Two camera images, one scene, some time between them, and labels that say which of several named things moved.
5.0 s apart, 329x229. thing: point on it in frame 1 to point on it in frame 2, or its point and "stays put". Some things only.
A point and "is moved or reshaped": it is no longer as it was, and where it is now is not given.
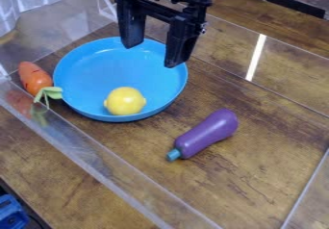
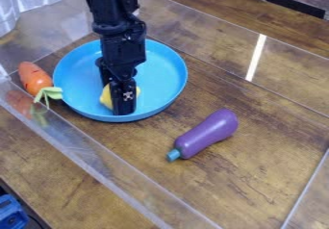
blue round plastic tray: x=100 y=64 stays put
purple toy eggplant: x=195 y=141 stays put
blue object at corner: x=13 y=216 stays put
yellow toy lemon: x=124 y=101 is moved or reshaped
